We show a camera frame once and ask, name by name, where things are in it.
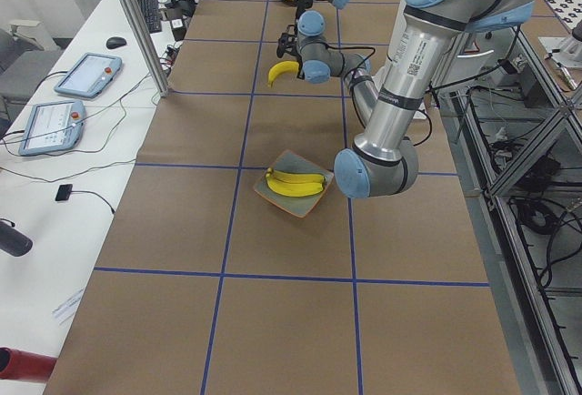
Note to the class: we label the yellow banana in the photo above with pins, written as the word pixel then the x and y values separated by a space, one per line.
pixel 294 190
pixel 296 178
pixel 279 69

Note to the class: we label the grey square plate orange rim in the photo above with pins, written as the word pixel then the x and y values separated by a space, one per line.
pixel 291 162

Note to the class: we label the black keyboard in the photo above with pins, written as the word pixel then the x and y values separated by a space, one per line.
pixel 150 12

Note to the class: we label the black computer mouse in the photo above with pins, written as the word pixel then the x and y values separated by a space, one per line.
pixel 115 42

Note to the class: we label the upper teach pendant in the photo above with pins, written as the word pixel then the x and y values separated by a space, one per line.
pixel 89 76

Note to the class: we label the teach pendant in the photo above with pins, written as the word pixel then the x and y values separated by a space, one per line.
pixel 53 127
pixel 89 76

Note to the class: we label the lower teach pendant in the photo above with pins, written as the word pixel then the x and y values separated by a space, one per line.
pixel 53 127

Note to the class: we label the small black box device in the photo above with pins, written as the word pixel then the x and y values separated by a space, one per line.
pixel 64 192

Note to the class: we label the black cylinder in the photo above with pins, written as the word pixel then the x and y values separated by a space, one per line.
pixel 12 241

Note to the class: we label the red cylinder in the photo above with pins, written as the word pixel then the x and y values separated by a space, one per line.
pixel 26 366

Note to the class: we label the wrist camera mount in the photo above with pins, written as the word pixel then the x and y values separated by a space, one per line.
pixel 286 43

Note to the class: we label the aluminium frame post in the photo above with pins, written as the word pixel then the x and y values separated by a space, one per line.
pixel 146 45

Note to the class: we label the aluminium side frame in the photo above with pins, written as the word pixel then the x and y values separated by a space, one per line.
pixel 518 129

